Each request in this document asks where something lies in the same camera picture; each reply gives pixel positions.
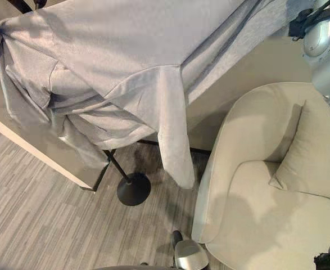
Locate cream upholstered sofa chair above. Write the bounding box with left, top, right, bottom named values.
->
left=191, top=81, right=330, bottom=270

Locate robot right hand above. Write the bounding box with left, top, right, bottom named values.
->
left=288, top=9, right=313, bottom=41

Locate white cabinet panel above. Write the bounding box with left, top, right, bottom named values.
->
left=0, top=111, right=111, bottom=192

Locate black clothes rack stand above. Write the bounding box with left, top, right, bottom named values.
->
left=8, top=0, right=152, bottom=206

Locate grey hooded sweatshirt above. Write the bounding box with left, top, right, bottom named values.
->
left=0, top=0, right=296, bottom=189

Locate cream square cushion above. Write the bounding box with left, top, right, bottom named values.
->
left=268, top=100, right=330, bottom=204

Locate robot silver leg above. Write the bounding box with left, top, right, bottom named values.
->
left=170, top=229, right=209, bottom=270

